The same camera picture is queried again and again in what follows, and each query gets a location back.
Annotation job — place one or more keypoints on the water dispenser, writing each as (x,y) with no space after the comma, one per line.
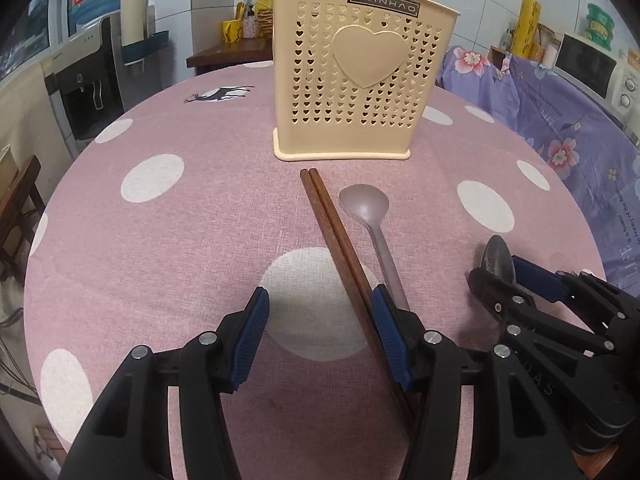
(85,85)

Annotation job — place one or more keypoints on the yellow brush holder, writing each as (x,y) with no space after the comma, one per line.
(232,30)

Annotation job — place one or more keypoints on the matte steel spoon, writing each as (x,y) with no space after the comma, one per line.
(365,205)

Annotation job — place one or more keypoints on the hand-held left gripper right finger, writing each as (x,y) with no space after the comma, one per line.
(391,340)

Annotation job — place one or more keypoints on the wooden counter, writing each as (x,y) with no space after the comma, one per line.
(230,55)

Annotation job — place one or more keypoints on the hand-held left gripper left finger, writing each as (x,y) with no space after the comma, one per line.
(250,340)

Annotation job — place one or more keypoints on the white microwave oven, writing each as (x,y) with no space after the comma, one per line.
(595,72)

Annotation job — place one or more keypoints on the cream perforated utensil holder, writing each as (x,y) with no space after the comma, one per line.
(360,100)

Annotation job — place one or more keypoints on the paper cup sleeve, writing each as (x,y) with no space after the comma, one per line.
(135,17)

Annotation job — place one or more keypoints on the teal wall cup holder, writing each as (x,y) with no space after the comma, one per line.
(145,50)

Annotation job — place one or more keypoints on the wicker basin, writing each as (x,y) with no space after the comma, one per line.
(263,22)

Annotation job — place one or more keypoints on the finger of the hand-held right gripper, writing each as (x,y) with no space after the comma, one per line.
(542,280)
(495,297)

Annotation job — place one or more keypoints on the purple floral cloth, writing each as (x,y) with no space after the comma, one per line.
(565,125)

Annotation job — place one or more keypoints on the brown wooden chopstick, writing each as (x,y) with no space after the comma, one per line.
(345,240)
(330,240)

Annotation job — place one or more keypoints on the yellow plastic roll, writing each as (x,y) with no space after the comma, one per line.
(529,27)

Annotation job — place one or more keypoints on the pink polka dot tablecloth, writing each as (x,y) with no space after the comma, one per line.
(200,240)

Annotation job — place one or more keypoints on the wooden stool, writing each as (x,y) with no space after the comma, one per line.
(20,200)

